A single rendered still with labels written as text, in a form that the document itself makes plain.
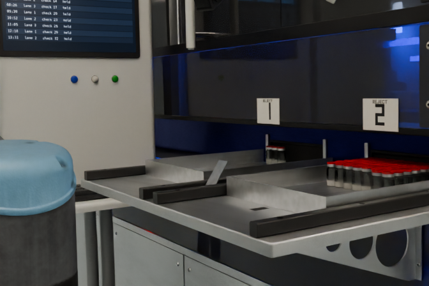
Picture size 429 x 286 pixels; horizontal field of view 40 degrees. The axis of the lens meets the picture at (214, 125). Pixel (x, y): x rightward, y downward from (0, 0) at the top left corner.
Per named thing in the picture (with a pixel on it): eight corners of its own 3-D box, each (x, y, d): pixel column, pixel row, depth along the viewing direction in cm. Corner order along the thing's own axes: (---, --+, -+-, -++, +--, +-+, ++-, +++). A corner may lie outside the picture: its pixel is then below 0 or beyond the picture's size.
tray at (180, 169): (262, 162, 153) (262, 149, 153) (332, 173, 132) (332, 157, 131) (145, 174, 135) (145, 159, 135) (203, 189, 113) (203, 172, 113)
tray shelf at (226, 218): (251, 167, 158) (251, 160, 158) (495, 209, 99) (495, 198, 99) (80, 186, 132) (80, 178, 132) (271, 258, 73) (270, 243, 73)
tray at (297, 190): (359, 177, 125) (359, 160, 125) (469, 193, 103) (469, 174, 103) (226, 195, 107) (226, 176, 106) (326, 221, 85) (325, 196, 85)
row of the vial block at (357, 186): (332, 184, 115) (332, 161, 115) (406, 197, 100) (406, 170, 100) (323, 185, 114) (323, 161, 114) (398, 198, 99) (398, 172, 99)
